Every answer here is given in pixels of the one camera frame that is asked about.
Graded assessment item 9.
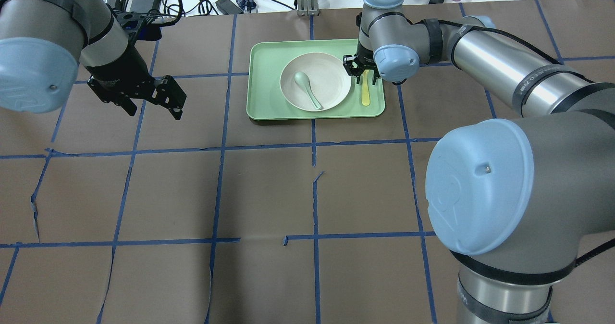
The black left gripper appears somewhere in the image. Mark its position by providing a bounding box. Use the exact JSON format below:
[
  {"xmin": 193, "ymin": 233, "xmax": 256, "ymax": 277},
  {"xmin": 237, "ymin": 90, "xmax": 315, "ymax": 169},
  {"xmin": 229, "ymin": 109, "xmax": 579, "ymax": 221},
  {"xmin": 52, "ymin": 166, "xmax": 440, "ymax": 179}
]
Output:
[{"xmin": 87, "ymin": 75, "xmax": 187, "ymax": 121}]

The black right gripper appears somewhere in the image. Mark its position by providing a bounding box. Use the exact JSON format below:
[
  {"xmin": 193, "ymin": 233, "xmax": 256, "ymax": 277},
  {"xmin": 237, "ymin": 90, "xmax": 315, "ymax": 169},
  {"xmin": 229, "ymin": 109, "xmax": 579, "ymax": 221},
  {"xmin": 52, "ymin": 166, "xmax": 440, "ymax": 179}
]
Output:
[{"xmin": 342, "ymin": 55, "xmax": 381, "ymax": 85}]

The yellow plastic fork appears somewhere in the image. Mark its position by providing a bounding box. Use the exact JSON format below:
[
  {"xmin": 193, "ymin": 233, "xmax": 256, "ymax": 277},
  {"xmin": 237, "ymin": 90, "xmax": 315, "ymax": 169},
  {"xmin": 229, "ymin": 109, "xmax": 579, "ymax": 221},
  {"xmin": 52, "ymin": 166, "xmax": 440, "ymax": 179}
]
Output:
[{"xmin": 360, "ymin": 70, "xmax": 371, "ymax": 107}]

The white round plate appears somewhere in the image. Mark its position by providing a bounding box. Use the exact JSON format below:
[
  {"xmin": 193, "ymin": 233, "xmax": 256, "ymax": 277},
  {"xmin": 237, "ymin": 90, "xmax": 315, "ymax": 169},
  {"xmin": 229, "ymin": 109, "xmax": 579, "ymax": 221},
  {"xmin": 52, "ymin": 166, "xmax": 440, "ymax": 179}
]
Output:
[{"xmin": 279, "ymin": 52, "xmax": 352, "ymax": 113}]

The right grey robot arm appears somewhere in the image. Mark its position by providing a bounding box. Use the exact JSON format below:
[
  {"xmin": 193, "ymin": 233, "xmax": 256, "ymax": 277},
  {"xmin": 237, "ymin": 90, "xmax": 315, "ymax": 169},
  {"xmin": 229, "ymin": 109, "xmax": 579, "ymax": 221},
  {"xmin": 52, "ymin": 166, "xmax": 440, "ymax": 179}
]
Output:
[{"xmin": 343, "ymin": 0, "xmax": 615, "ymax": 324}]

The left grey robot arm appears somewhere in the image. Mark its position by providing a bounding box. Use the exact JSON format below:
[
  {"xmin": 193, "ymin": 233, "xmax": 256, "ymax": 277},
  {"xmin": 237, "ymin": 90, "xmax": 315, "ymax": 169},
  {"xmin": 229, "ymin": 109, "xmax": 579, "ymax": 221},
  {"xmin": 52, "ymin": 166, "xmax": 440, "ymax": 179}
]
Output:
[{"xmin": 0, "ymin": 0, "xmax": 186, "ymax": 120}]

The mint green plastic spoon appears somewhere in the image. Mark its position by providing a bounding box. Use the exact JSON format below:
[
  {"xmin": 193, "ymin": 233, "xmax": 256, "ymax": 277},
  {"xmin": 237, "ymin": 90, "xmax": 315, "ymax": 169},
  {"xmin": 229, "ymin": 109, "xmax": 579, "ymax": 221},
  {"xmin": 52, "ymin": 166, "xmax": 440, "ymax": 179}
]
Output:
[{"xmin": 294, "ymin": 72, "xmax": 323, "ymax": 110}]

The small black box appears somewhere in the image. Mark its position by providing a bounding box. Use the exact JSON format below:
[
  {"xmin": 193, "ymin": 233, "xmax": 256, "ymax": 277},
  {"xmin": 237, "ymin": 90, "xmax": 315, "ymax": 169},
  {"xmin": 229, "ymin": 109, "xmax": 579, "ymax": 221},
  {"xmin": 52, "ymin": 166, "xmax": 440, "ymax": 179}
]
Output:
[{"xmin": 215, "ymin": 0, "xmax": 244, "ymax": 15}]

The blue checkered cloth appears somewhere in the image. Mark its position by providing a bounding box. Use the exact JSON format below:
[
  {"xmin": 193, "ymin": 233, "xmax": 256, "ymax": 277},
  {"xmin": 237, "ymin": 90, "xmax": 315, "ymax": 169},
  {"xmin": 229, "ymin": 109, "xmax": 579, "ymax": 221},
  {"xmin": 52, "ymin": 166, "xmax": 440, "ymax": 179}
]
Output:
[{"xmin": 235, "ymin": 0, "xmax": 258, "ymax": 13}]

